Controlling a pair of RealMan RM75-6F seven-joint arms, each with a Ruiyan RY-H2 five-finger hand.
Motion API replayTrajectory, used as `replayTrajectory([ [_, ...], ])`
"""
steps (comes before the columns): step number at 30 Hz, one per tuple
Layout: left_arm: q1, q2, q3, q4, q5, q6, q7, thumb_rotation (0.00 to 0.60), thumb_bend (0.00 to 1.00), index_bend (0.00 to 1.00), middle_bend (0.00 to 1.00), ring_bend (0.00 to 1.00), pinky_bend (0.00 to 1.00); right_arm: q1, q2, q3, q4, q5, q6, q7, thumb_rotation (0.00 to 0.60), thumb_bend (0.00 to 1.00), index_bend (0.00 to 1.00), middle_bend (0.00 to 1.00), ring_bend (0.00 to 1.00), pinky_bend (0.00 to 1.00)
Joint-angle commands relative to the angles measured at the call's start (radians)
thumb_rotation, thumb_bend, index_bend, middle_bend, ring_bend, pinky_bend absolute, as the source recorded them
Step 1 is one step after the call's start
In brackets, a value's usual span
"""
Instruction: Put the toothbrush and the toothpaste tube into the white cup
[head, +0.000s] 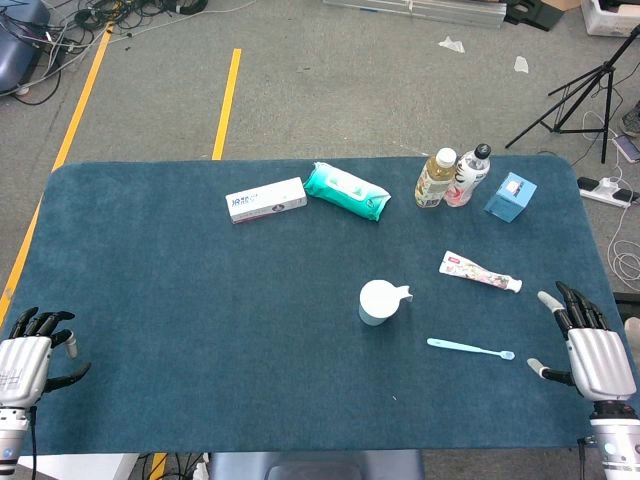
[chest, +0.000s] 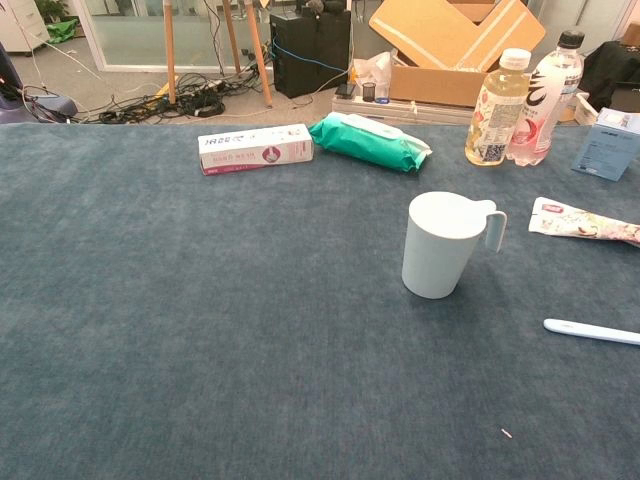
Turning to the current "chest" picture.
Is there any white pink toothpaste carton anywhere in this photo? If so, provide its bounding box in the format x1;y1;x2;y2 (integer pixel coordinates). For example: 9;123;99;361
197;123;315;177

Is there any blue felt table mat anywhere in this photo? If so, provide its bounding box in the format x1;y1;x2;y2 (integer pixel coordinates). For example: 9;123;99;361
0;122;640;480

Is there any dark blue machine base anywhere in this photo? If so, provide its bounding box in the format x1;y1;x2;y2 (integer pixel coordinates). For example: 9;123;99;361
0;42;79;125

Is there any aluminium rail stack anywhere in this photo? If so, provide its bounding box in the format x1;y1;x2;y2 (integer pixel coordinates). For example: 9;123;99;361
331;94;476;127

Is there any black computer tower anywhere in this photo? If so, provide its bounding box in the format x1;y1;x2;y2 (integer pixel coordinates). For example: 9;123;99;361
269;8;352;100

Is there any blue network cable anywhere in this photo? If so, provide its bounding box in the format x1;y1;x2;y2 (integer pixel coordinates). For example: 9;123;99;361
272;39;350;76

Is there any light blue toothbrush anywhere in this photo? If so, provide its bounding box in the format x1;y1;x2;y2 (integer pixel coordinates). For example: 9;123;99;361
543;318;640;347

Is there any black cable bundle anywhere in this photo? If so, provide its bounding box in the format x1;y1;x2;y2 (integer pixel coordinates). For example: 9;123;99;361
79;72;274;125

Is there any white plastic bag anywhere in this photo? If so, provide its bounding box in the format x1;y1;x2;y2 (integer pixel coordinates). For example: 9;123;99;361
352;51;394;99

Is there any blue cardboard box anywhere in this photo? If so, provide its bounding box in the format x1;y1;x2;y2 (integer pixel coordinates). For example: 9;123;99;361
571;106;640;182

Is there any yellow drink bottle white cap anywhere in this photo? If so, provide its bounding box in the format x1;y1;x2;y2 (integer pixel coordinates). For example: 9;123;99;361
464;48;532;169

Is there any pink drink bottle black cap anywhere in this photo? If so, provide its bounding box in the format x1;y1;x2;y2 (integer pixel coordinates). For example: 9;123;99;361
505;29;586;168

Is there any wooden stand leg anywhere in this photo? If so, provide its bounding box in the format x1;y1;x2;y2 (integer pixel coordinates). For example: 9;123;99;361
243;0;274;108
163;0;179;105
222;0;243;75

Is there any large brown cardboard box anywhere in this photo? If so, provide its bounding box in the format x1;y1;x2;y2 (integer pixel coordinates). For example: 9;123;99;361
368;0;547;109

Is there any green wet wipes pack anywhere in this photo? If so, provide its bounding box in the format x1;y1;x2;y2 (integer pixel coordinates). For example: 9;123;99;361
308;111;433;175

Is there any floral toothpaste tube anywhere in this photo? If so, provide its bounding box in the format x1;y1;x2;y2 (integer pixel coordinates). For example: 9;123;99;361
528;196;640;247

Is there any white cabinet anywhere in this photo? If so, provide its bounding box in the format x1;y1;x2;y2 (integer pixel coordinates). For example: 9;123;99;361
0;0;51;54

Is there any light blue cup with handle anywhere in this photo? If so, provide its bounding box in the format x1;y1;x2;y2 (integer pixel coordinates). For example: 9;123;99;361
401;191;509;301

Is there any black cloth cover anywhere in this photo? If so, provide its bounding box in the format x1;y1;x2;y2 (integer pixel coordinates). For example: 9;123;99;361
579;40;640;112

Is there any green bag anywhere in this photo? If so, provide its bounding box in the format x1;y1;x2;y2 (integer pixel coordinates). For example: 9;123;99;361
45;18;80;45

